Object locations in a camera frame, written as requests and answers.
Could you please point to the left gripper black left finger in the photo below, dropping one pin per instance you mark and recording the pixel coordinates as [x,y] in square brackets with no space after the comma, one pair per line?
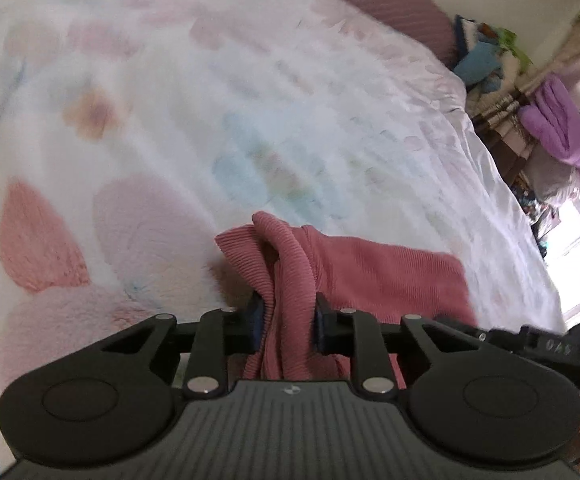
[116,397]

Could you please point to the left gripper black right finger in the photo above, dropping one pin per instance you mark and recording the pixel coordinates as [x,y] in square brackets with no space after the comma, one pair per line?
[469,394]

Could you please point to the pink ribbed knit garment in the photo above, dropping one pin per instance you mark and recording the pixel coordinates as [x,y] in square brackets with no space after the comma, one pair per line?
[288,266]

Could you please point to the purple plush toy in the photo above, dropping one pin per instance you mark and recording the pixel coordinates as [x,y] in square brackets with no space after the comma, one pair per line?
[553,119]

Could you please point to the white floral fleece blanket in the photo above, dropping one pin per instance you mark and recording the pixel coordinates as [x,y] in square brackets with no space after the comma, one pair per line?
[132,132]

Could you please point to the blue plush toy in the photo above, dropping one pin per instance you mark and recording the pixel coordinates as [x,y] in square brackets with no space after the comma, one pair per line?
[479,53]

